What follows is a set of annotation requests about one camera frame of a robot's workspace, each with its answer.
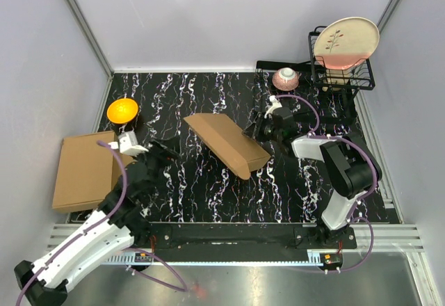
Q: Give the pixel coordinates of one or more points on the beige plate with leaf pattern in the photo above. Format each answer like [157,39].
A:
[346,43]

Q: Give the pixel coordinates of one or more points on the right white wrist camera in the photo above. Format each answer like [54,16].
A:
[275,104]

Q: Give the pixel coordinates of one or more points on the black wire dish rack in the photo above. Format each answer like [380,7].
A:
[337,105]

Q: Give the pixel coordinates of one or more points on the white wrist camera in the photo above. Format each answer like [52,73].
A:
[275,104]
[127,144]

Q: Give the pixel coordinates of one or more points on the closed brown cardboard box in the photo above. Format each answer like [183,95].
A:
[87,172]

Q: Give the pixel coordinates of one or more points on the brown cardboard box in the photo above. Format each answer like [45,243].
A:
[87,172]
[225,139]

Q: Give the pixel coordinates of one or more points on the orange bowl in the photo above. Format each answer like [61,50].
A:
[122,111]

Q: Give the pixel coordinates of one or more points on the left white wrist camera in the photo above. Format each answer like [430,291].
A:
[127,144]

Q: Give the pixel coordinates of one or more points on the pink patterned ceramic bowl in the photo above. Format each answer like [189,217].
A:
[286,79]

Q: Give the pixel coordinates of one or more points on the beige cup in rack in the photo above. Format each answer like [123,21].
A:
[336,77]

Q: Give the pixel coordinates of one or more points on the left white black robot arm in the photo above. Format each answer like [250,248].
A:
[117,224]

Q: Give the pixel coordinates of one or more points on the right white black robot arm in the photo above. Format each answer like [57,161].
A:
[352,169]

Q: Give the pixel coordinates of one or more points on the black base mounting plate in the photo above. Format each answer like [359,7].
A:
[165,236]

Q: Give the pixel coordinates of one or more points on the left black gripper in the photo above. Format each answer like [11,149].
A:
[160,151]

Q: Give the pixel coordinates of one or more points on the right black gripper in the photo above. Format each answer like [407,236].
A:
[258,126]

